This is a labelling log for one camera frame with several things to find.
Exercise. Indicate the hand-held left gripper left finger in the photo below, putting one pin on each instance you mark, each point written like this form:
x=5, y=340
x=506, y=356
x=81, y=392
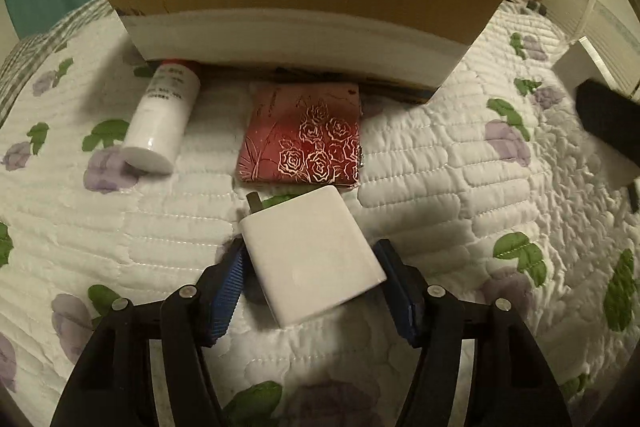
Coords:
x=226, y=294

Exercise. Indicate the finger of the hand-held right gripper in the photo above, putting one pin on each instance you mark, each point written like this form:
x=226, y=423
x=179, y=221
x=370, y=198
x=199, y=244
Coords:
x=607, y=114

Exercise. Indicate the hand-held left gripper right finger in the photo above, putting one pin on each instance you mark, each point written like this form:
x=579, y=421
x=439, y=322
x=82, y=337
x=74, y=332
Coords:
x=400, y=297

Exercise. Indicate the white power adapter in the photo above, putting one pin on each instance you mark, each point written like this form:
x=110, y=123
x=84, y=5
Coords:
x=310, y=252

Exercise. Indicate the white floral quilt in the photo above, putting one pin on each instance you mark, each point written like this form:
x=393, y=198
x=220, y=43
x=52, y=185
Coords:
x=450, y=187

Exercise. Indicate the red floral gift box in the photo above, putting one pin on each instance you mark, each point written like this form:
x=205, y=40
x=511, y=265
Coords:
x=305, y=137

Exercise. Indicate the white bottle with red cap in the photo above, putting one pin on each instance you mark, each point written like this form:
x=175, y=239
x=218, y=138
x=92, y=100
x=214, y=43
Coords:
x=157, y=117

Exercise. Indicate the grey checked blanket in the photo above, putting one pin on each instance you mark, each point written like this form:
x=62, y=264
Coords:
x=30, y=57

